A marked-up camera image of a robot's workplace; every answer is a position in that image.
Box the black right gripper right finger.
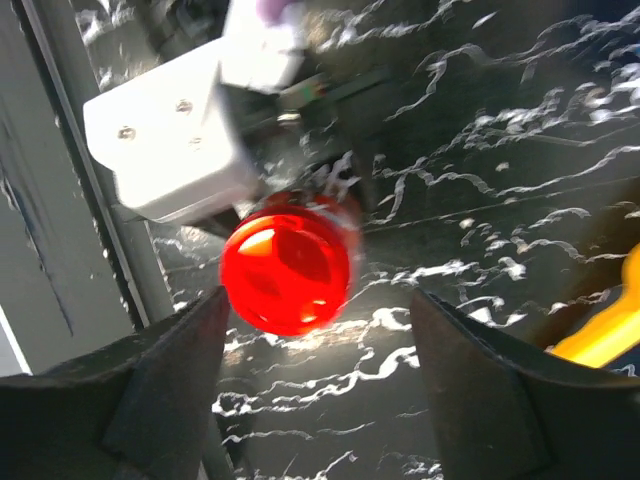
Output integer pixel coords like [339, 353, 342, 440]
[410, 290, 639, 479]

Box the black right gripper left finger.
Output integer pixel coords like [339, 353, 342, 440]
[1, 287, 230, 479]

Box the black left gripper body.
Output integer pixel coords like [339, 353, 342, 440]
[144, 1, 391, 238]

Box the red jar lid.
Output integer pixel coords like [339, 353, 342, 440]
[219, 190, 362, 337]

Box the yellow plastic scoop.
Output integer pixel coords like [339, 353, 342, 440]
[549, 245, 639, 368]

